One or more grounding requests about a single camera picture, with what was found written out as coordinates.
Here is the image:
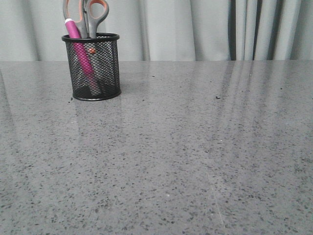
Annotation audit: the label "black mesh pen holder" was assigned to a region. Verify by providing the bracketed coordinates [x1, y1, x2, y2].
[62, 33, 121, 101]

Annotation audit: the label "grey orange scissors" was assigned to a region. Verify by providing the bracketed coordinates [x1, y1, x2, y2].
[63, 0, 110, 96]

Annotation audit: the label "pink highlighter pen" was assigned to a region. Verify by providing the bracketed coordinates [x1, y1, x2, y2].
[65, 19, 101, 96]

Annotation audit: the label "grey curtain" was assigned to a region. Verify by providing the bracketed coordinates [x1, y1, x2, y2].
[0, 0, 313, 61]

